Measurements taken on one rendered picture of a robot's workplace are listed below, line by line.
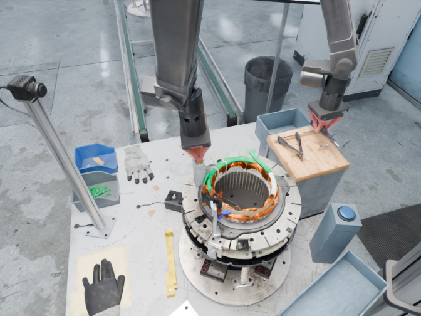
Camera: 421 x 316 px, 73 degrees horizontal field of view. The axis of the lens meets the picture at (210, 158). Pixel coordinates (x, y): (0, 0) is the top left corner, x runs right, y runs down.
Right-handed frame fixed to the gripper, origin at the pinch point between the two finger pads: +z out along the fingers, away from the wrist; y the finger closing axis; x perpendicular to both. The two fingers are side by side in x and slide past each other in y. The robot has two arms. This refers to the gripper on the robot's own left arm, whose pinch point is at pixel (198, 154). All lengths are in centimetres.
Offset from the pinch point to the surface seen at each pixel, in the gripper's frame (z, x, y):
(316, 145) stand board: 18.2, 38.3, -12.9
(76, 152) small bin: 34, -54, -42
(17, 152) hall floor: 112, -155, -132
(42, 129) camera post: -9.2, -36.8, -7.4
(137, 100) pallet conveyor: 45, -33, -88
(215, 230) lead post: 7.8, 1.5, 17.3
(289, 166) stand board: 16.9, 26.8, -4.8
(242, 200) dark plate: 19.6, 10.6, 3.3
